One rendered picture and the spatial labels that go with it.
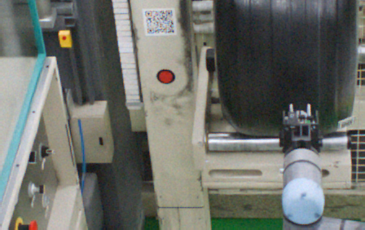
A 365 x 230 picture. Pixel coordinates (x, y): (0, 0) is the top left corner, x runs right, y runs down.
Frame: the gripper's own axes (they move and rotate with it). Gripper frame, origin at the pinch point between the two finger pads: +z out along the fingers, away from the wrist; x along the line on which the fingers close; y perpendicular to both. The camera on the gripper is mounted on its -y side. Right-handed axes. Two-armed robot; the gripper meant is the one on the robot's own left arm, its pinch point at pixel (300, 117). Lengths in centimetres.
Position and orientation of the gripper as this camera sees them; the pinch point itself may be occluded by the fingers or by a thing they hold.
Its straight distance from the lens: 223.4
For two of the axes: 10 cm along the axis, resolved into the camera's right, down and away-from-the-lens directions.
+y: -0.9, -8.6, -5.0
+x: -9.9, 0.2, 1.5
